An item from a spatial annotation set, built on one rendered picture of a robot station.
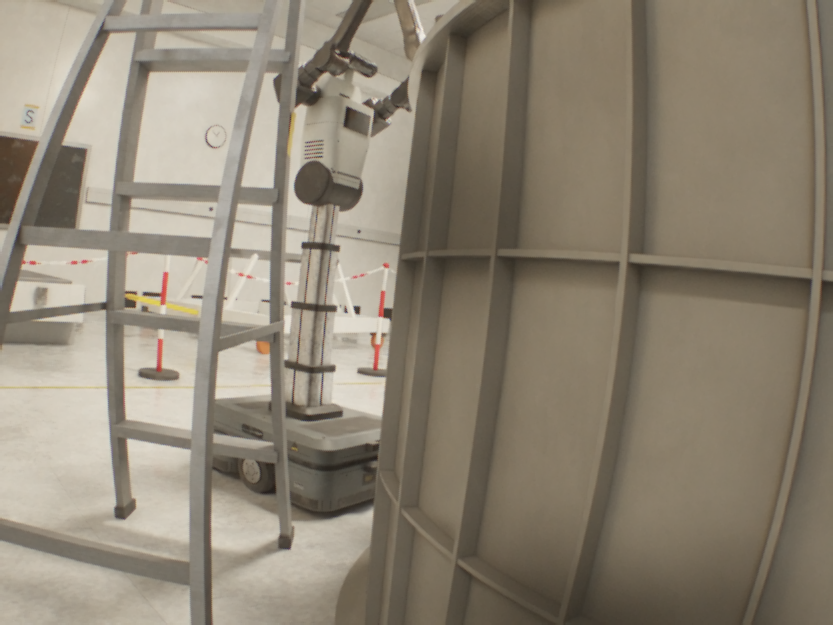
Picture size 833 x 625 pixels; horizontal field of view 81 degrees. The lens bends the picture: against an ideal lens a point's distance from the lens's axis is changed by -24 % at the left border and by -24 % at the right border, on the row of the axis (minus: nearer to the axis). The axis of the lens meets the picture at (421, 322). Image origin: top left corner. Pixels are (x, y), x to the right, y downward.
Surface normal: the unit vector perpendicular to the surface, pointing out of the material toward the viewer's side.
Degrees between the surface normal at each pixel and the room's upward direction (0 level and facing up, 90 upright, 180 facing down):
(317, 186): 90
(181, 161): 90
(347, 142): 90
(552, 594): 90
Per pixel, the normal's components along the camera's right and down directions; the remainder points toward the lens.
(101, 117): 0.73, 0.11
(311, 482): -0.36, 0.01
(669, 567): -0.72, -0.04
